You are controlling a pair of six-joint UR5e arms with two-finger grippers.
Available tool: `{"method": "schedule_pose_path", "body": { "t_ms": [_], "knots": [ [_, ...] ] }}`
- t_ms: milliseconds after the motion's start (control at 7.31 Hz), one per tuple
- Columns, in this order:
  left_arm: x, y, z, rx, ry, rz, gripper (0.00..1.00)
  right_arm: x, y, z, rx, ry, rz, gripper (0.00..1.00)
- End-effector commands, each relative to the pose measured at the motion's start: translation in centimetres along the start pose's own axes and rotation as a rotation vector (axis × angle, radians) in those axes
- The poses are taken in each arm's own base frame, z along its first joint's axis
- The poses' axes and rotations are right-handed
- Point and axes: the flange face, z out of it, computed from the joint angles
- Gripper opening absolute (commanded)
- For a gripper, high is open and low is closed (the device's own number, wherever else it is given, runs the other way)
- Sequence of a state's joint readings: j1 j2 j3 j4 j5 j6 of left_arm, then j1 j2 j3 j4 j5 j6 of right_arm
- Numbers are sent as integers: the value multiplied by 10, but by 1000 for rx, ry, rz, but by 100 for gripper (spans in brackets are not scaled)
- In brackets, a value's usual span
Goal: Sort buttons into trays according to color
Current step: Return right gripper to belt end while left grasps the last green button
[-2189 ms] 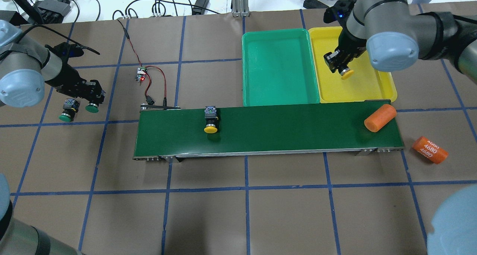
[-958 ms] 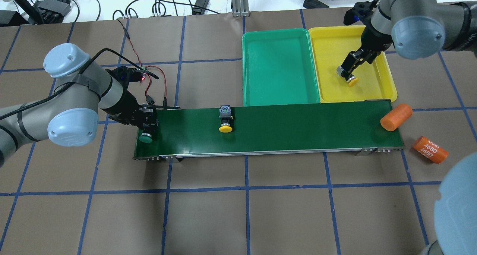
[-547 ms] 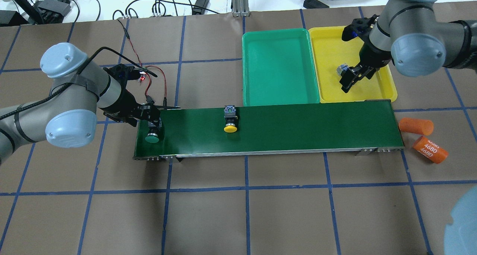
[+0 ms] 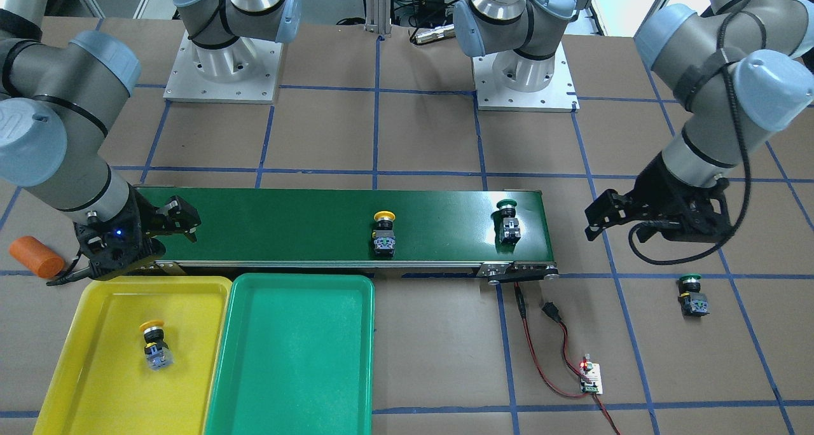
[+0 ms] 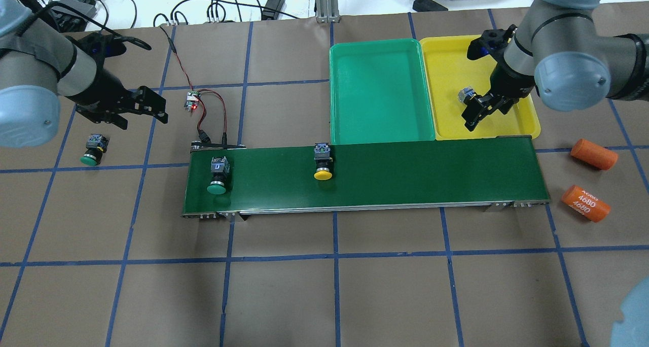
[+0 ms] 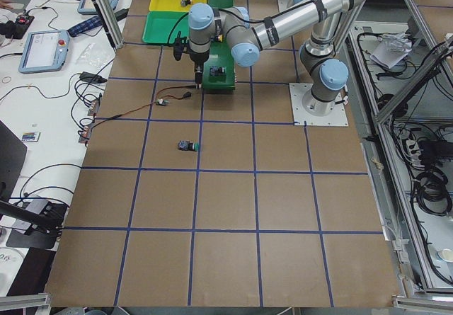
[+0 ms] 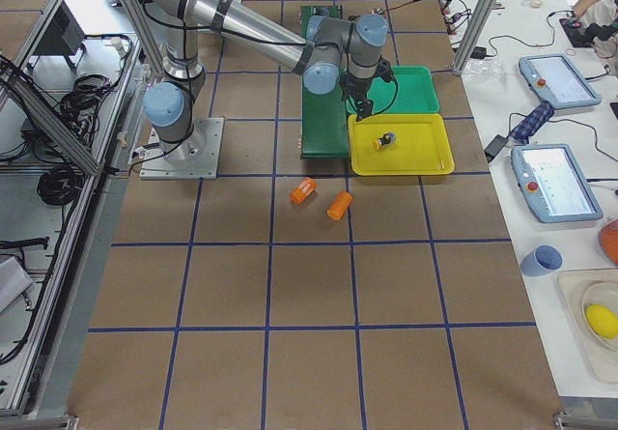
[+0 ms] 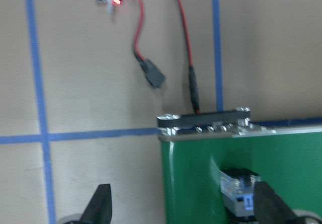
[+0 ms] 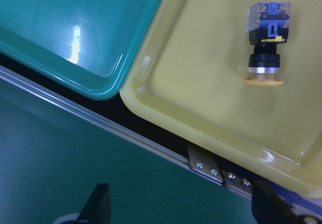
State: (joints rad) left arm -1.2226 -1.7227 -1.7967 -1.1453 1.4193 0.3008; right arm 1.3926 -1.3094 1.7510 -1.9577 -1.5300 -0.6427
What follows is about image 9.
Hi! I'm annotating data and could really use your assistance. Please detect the yellow plastic tray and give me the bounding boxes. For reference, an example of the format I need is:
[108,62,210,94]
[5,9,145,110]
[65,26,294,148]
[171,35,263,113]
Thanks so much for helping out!
[120,0,321,198]

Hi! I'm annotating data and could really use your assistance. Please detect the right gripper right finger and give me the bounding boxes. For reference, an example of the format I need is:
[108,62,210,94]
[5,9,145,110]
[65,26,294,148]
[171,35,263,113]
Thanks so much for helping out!
[252,181,302,224]

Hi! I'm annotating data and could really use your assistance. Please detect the green plastic tray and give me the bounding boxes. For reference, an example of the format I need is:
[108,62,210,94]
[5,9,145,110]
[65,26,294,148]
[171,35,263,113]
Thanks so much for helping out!
[1,0,162,100]

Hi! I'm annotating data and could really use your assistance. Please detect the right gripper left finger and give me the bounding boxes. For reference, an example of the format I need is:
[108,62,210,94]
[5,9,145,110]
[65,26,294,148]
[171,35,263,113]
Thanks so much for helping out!
[76,183,111,223]

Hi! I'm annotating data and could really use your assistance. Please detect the yellow push button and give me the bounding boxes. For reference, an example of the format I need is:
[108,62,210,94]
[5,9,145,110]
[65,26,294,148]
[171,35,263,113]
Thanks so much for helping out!
[244,2,291,87]

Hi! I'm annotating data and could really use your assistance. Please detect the green conveyor belt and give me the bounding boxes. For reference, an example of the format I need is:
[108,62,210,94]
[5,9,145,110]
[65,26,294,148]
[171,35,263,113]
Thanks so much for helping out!
[1,67,255,223]

